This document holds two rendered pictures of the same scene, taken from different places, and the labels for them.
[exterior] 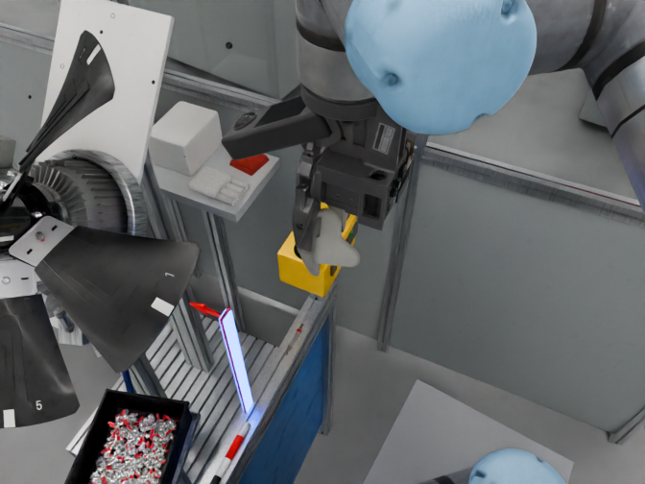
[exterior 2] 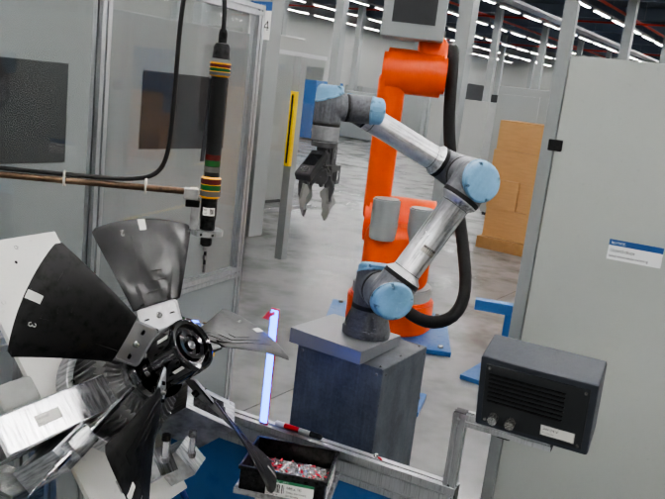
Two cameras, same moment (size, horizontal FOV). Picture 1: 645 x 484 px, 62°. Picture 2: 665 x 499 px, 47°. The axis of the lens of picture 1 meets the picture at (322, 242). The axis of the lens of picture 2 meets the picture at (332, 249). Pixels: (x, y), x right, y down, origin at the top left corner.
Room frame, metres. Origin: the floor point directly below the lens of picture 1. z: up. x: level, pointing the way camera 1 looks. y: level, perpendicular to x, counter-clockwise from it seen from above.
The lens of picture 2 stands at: (0.30, 2.08, 1.79)
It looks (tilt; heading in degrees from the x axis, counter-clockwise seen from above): 12 degrees down; 270
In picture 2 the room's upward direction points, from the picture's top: 7 degrees clockwise
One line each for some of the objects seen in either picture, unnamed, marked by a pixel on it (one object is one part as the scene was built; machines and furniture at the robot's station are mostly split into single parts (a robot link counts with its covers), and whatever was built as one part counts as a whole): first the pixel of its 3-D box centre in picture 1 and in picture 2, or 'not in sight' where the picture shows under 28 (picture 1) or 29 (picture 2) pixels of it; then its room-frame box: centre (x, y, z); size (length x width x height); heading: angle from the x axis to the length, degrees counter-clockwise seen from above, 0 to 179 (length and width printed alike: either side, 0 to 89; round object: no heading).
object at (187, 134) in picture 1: (180, 136); not in sight; (1.18, 0.39, 0.91); 0.17 x 0.16 x 0.11; 155
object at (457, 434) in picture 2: not in sight; (455, 448); (-0.06, 0.35, 0.96); 0.03 x 0.03 x 0.20; 65
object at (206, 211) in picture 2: not in sight; (214, 141); (0.58, 0.46, 1.64); 0.04 x 0.04 x 0.46
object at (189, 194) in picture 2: not in sight; (203, 212); (0.59, 0.46, 1.49); 0.09 x 0.07 x 0.10; 10
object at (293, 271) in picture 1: (318, 249); not in sight; (0.69, 0.01, 1.02); 0.16 x 0.10 x 0.11; 155
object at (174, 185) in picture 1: (202, 170); not in sight; (1.12, 0.33, 0.84); 0.36 x 0.24 x 0.03; 65
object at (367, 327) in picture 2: not in sight; (368, 318); (0.16, -0.21, 1.09); 0.15 x 0.15 x 0.10
